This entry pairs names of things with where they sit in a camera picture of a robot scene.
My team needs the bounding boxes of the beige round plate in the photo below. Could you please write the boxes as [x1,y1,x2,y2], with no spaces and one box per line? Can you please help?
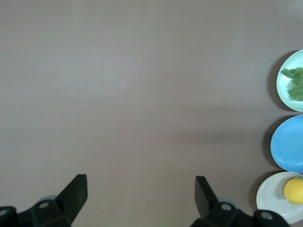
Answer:
[256,172,303,225]

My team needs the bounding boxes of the pale green round plate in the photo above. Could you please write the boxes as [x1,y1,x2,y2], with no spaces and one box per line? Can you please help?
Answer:
[276,49,303,112]

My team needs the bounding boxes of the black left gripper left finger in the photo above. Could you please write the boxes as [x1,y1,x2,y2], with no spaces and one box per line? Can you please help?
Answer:
[30,174,89,227]

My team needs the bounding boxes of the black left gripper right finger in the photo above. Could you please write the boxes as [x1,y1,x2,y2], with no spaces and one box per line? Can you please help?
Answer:
[189,175,255,227]

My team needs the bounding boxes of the blue round plate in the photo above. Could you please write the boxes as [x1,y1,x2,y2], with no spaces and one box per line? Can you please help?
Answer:
[270,115,303,173]

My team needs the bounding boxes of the green lettuce leaf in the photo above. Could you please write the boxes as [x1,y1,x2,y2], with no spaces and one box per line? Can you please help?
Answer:
[281,67,303,101]

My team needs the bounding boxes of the yellow lemon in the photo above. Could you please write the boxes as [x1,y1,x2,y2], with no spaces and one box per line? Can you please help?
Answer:
[283,177,303,205]

